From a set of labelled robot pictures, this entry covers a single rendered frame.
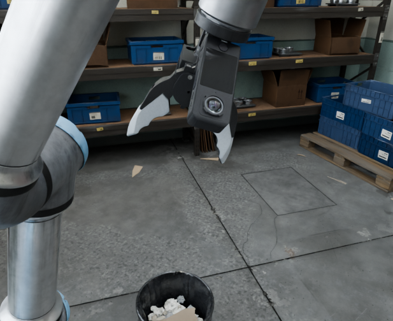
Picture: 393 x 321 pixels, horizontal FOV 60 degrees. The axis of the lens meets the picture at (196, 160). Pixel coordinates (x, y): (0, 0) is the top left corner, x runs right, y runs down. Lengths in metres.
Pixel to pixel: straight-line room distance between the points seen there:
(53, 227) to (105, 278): 1.73
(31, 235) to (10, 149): 0.26
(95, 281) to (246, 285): 0.93
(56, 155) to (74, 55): 0.22
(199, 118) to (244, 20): 0.12
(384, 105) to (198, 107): 3.32
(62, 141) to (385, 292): 2.20
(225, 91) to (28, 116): 0.21
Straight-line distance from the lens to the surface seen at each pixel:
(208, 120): 0.38
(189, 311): 1.63
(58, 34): 0.32
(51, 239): 0.64
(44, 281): 0.70
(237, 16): 0.41
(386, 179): 3.51
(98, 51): 3.39
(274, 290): 2.25
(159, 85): 0.46
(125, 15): 3.32
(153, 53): 3.48
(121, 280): 2.31
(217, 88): 0.40
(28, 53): 0.33
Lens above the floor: 1.60
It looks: 26 degrees down
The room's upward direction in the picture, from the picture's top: straight up
